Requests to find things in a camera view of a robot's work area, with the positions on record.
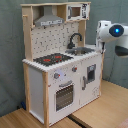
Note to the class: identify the white oven door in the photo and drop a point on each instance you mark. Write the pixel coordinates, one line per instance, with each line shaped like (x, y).
(63, 97)

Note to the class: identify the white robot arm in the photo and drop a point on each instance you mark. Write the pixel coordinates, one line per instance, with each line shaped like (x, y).
(107, 32)

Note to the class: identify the wooden toy kitchen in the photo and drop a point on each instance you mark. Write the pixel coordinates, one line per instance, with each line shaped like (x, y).
(46, 40)

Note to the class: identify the right red oven knob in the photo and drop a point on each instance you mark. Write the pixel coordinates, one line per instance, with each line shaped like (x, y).
(74, 69)

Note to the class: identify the red oven knob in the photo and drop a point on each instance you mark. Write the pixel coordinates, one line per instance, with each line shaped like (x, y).
(74, 69)
(56, 75)

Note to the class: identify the black toy stovetop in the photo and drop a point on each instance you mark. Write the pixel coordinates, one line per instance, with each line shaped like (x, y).
(52, 59)

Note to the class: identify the left red oven knob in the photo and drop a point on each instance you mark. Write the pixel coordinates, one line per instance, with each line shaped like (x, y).
(56, 75)

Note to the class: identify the grey toy sink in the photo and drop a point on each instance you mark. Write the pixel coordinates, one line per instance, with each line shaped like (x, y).
(79, 51)

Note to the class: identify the white cabinet door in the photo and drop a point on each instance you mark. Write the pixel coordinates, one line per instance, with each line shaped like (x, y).
(90, 79)

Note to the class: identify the grey range hood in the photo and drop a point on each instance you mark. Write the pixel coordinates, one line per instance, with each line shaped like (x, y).
(48, 18)

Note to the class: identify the toy microwave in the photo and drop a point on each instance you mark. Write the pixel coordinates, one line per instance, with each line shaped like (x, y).
(77, 11)

